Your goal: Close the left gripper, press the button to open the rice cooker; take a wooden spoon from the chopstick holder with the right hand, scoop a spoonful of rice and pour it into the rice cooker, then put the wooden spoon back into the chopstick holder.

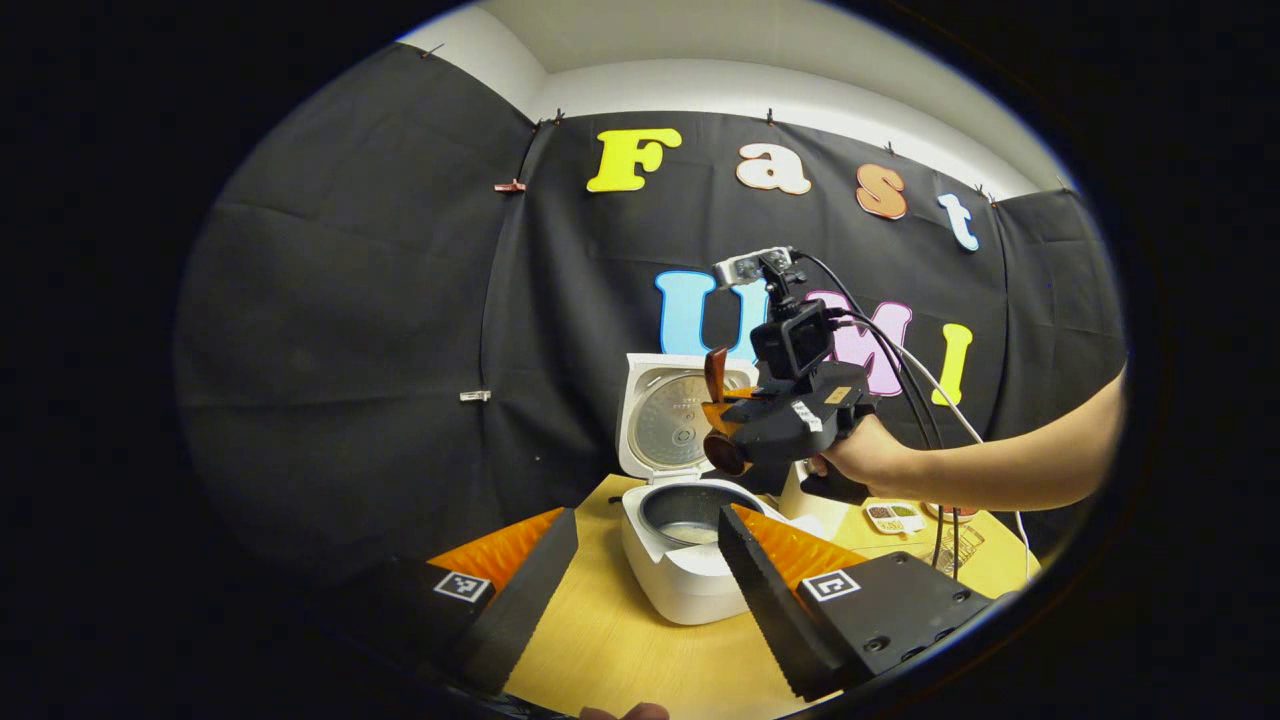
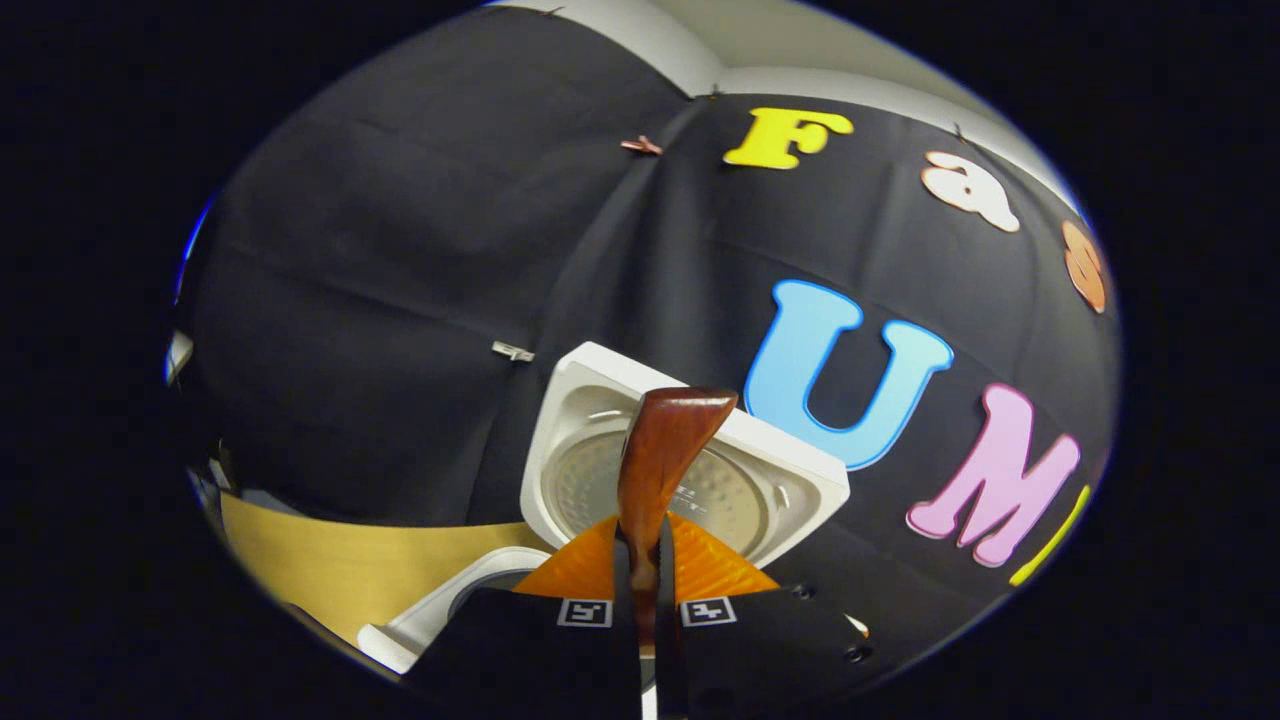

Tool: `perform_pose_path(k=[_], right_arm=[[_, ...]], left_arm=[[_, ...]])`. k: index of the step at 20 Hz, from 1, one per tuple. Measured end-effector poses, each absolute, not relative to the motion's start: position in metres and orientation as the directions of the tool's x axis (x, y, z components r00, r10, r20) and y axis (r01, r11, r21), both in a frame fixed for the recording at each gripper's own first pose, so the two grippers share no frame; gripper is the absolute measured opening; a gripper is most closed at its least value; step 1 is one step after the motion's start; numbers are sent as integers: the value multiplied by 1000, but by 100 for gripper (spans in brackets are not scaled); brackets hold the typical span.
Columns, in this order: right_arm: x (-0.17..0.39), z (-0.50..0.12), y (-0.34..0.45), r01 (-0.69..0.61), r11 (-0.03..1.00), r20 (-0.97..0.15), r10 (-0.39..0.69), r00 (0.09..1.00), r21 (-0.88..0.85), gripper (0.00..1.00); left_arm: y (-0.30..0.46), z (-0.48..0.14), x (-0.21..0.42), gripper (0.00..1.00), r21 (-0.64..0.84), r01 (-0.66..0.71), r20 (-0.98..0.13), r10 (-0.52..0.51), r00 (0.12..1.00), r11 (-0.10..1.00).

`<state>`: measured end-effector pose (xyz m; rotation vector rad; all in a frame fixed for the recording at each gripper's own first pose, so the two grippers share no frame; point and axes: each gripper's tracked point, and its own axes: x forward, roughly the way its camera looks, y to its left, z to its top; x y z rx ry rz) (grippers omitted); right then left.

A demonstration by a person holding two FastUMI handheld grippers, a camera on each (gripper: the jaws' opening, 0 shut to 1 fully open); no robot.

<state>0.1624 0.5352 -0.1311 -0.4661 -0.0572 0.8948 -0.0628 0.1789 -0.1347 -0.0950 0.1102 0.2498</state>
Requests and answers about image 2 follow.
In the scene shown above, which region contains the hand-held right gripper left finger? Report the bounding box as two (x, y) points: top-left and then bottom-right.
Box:
(405, 515), (641, 720)

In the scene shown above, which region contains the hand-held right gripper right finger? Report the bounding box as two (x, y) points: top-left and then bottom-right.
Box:
(655, 513), (873, 720)

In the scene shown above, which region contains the brown wooden spoon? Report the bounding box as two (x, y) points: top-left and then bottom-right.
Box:
(617, 388), (739, 646)

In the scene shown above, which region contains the white rice cooker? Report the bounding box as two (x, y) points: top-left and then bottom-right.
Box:
(357, 342), (851, 676)

